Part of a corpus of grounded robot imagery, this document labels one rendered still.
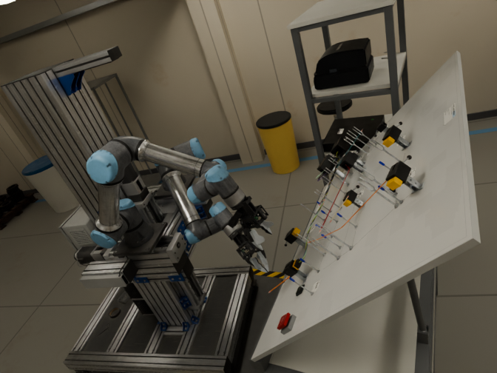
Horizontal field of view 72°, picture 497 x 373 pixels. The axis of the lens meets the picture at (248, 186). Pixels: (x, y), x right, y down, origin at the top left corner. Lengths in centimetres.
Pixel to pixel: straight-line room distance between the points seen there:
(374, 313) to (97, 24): 445
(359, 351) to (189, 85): 386
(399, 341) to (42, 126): 184
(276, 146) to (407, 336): 286
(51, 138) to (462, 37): 390
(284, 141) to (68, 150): 262
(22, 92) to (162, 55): 297
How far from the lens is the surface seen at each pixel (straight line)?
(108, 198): 153
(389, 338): 158
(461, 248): 80
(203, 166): 138
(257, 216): 126
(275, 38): 428
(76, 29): 522
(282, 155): 409
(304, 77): 200
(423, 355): 132
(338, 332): 160
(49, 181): 562
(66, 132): 190
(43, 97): 188
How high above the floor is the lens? 213
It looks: 30 degrees down
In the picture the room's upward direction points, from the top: 19 degrees counter-clockwise
